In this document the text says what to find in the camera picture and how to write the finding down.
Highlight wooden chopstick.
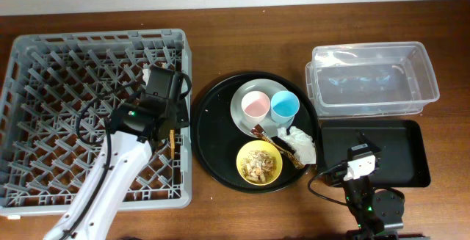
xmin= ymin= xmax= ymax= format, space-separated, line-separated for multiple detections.
xmin=169 ymin=129 xmax=176 ymax=160

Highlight pink cup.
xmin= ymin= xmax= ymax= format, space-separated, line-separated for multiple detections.
xmin=241 ymin=91 xmax=270 ymax=124

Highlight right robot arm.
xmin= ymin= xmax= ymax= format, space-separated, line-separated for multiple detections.
xmin=308 ymin=131 xmax=405 ymax=239

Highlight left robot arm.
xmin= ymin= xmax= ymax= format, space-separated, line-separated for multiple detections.
xmin=45 ymin=67 xmax=192 ymax=239

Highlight grey dishwasher rack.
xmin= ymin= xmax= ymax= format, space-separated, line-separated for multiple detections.
xmin=1 ymin=29 xmax=192 ymax=217

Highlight black rectangular tray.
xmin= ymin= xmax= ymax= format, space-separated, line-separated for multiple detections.
xmin=317 ymin=120 xmax=431 ymax=187

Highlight round black tray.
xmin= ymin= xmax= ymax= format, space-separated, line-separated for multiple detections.
xmin=190 ymin=71 xmax=319 ymax=194

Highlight crumpled white tissue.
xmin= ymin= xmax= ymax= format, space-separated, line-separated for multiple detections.
xmin=277 ymin=126 xmax=317 ymax=164

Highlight clear plastic bin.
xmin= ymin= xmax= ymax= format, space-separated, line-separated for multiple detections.
xmin=305 ymin=41 xmax=440 ymax=119

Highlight brown snack wrapper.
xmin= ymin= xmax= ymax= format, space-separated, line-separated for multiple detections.
xmin=250 ymin=124 xmax=305 ymax=169

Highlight grey plate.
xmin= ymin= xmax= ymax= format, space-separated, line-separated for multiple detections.
xmin=230 ymin=79 xmax=294 ymax=137

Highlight blue cup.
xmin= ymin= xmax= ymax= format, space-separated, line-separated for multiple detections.
xmin=270 ymin=90 xmax=300 ymax=124

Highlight yellow bowl with food scraps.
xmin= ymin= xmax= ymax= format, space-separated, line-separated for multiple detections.
xmin=236 ymin=140 xmax=283 ymax=186

